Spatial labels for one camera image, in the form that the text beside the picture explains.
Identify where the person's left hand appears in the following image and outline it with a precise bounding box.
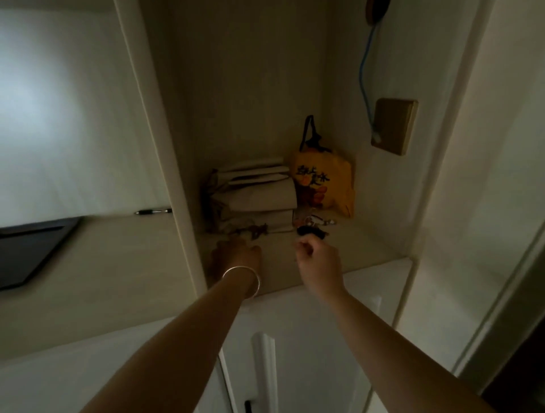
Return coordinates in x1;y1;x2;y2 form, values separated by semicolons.
209;237;263;292

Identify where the person's right hand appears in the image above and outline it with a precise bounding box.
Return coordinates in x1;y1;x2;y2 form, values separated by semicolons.
295;234;346;304

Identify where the black car key fob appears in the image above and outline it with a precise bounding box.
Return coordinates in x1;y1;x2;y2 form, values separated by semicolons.
297;225;329;240

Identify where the person's right forearm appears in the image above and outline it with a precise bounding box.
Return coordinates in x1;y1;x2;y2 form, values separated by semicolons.
328;290;496;413

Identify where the person's left forearm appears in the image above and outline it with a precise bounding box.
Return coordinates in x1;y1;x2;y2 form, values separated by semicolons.
79;272;259;413

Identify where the keyring with charms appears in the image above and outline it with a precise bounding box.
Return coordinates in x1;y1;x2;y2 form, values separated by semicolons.
294;214;337;228

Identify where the stack of beige paper bags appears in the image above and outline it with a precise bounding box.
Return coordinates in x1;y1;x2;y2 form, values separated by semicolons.
206;158;299;235

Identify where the yellow printed tote bag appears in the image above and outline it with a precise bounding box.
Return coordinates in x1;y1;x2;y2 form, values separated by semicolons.
291;115;355;219

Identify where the white cabinet door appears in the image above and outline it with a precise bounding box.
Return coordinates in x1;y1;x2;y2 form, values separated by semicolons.
221;258;414;413

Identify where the black flat screen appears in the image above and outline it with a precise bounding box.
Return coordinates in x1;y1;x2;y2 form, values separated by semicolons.
0;216;83;291

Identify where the dark twine handle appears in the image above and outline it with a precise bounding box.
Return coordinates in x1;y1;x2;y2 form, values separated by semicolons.
228;224;269;240

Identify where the silver bangle bracelet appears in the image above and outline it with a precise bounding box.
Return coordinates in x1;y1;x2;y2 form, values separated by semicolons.
222;266;261;299

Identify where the beige wall socket plate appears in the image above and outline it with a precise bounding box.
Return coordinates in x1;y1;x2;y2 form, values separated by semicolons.
371;98;419;156

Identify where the blue cable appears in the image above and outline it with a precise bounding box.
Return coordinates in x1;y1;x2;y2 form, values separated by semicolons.
359;25;379;128

